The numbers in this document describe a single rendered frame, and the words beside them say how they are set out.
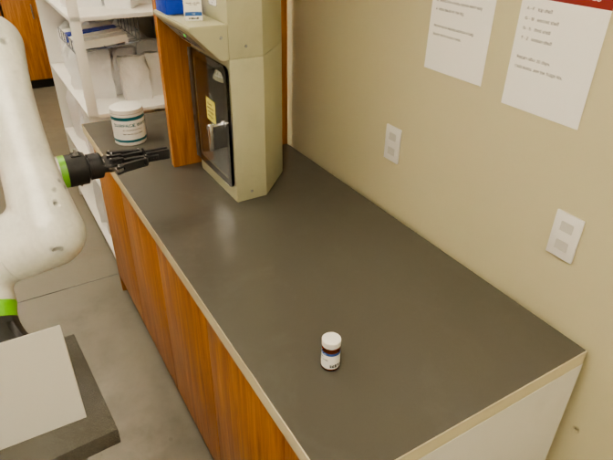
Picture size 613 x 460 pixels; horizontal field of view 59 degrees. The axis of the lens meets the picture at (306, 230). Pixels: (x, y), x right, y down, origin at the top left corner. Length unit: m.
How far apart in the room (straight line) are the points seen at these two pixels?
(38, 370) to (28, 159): 0.39
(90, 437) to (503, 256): 1.07
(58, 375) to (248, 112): 0.98
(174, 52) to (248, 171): 0.49
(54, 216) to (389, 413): 0.75
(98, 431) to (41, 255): 0.35
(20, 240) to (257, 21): 0.94
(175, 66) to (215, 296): 0.91
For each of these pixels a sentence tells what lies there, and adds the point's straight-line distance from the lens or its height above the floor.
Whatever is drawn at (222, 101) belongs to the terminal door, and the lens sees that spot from 1.73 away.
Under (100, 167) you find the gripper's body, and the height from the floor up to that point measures 1.15.
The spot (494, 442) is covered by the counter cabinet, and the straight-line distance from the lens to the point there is 1.35.
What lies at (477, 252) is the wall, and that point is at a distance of 1.58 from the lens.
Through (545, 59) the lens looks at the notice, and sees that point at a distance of 1.33.
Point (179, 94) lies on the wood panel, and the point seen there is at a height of 1.21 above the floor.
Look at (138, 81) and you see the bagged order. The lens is 2.94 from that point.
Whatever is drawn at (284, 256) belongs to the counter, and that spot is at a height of 0.94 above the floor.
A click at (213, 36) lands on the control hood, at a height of 1.48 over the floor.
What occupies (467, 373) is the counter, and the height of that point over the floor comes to 0.94.
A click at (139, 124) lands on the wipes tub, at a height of 1.02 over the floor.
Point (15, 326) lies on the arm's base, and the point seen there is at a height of 1.13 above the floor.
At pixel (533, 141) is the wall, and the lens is 1.38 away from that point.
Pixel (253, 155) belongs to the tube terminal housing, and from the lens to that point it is 1.79.
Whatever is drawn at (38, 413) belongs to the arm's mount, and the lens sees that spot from 1.16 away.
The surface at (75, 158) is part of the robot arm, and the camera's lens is 1.65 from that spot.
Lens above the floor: 1.81
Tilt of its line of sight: 31 degrees down
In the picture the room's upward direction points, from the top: 1 degrees clockwise
